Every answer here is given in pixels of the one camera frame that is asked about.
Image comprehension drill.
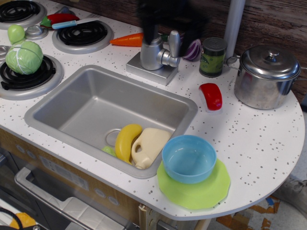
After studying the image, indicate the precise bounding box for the orange toy carrot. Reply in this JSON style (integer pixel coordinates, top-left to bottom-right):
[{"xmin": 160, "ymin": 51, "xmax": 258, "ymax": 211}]
[{"xmin": 110, "ymin": 33, "xmax": 144, "ymax": 47}]

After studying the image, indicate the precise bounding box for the blue plastic bowl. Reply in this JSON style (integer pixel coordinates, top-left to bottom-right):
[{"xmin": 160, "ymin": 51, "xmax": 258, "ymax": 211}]
[{"xmin": 162, "ymin": 135, "xmax": 217, "ymax": 184}]

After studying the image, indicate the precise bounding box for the toy oven door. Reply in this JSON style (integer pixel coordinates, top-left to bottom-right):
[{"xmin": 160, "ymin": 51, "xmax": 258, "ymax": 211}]
[{"xmin": 14, "ymin": 167, "xmax": 139, "ymax": 230}]

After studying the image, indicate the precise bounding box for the silver stove knob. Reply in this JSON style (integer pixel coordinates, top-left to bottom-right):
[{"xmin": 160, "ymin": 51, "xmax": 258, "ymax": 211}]
[{"xmin": 25, "ymin": 25, "xmax": 48, "ymax": 40}]

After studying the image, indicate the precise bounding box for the steel pot lid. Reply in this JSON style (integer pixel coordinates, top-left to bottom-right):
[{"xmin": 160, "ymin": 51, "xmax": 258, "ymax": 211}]
[{"xmin": 240, "ymin": 45, "xmax": 301, "ymax": 80}]

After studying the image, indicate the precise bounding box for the green toy can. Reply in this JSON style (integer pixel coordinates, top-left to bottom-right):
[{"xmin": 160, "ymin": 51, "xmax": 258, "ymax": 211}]
[{"xmin": 199, "ymin": 37, "xmax": 227, "ymax": 78}]

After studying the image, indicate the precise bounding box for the small green toy vegetable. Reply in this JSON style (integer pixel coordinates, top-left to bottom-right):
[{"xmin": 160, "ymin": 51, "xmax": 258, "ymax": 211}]
[{"xmin": 101, "ymin": 146, "xmax": 116, "ymax": 157}]

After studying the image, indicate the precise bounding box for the beige toy jug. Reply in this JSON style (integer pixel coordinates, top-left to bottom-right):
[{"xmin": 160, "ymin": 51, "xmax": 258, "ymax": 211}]
[{"xmin": 131, "ymin": 127, "xmax": 171, "ymax": 169}]

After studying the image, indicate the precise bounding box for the yellow toy banana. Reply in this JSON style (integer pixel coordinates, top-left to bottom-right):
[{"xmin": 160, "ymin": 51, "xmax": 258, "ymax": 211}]
[{"xmin": 115, "ymin": 124, "xmax": 142, "ymax": 165}]

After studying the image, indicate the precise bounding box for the back right stove burner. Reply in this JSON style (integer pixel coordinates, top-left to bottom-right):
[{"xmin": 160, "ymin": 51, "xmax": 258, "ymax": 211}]
[{"xmin": 52, "ymin": 21, "xmax": 114, "ymax": 55}]

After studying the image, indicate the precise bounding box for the green toy cabbage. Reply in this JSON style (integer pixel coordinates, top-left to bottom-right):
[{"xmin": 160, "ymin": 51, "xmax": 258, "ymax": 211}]
[{"xmin": 5, "ymin": 41, "xmax": 44, "ymax": 75}]

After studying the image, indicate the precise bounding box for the steel cooking pot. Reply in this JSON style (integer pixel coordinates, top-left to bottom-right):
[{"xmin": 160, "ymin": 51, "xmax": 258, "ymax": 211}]
[{"xmin": 234, "ymin": 56, "xmax": 300, "ymax": 110}]

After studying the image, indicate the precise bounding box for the red toy sushi piece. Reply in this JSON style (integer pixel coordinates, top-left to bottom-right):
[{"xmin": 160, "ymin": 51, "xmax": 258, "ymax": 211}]
[{"xmin": 199, "ymin": 83, "xmax": 223, "ymax": 112}]

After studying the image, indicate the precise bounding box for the front left stove burner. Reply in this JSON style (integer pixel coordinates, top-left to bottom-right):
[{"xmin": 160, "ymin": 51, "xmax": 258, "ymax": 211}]
[{"xmin": 0, "ymin": 55, "xmax": 64, "ymax": 100}]

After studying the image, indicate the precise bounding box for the red toy pepper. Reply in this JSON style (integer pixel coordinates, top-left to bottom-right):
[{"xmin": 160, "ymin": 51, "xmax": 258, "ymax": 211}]
[{"xmin": 40, "ymin": 13, "xmax": 80, "ymax": 29}]

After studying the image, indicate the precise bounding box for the stove burner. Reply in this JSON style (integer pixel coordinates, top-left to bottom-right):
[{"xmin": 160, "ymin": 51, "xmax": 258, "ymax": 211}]
[
  {"xmin": 52, "ymin": 21, "xmax": 114, "ymax": 55},
  {"xmin": 0, "ymin": 55, "xmax": 64, "ymax": 100},
  {"xmin": 0, "ymin": 0, "xmax": 47, "ymax": 30}
]

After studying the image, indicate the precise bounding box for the grey vertical pole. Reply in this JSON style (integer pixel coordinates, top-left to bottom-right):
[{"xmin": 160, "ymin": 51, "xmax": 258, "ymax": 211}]
[{"xmin": 224, "ymin": 0, "xmax": 246, "ymax": 59}]

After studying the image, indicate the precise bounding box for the green plastic plate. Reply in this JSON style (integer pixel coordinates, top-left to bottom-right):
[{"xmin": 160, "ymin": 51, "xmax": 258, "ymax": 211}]
[{"xmin": 157, "ymin": 159, "xmax": 231, "ymax": 210}]

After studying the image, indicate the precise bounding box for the light green toy fruit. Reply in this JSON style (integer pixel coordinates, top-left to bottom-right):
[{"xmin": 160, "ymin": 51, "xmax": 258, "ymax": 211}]
[{"xmin": 7, "ymin": 24, "xmax": 25, "ymax": 44}]

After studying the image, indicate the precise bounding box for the silver toy sink basin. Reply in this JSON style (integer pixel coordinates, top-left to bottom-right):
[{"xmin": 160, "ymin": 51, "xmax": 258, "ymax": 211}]
[{"xmin": 24, "ymin": 65, "xmax": 198, "ymax": 178}]

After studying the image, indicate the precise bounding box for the silver toy faucet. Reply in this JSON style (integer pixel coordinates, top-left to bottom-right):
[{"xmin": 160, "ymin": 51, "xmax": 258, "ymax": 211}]
[{"xmin": 126, "ymin": 31, "xmax": 181, "ymax": 85}]

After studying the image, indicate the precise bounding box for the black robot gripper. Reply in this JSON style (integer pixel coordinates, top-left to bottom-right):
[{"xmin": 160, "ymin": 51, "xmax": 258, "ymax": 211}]
[{"xmin": 136, "ymin": 0, "xmax": 210, "ymax": 57}]

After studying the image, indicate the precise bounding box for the yellow object on floor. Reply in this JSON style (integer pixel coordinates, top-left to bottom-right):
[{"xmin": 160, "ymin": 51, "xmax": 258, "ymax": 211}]
[{"xmin": 9, "ymin": 212, "xmax": 36, "ymax": 229}]

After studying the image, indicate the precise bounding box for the blue handled toy knife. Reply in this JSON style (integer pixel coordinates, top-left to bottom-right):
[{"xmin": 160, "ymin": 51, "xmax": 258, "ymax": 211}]
[{"xmin": 52, "ymin": 18, "xmax": 98, "ymax": 30}]

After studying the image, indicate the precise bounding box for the purple striped toy onion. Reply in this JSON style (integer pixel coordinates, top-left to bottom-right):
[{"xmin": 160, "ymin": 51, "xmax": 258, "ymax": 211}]
[{"xmin": 183, "ymin": 39, "xmax": 201, "ymax": 61}]

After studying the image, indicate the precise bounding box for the back left stove burner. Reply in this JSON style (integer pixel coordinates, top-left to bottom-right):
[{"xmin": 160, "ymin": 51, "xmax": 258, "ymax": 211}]
[{"xmin": 0, "ymin": 0, "xmax": 47, "ymax": 30}]

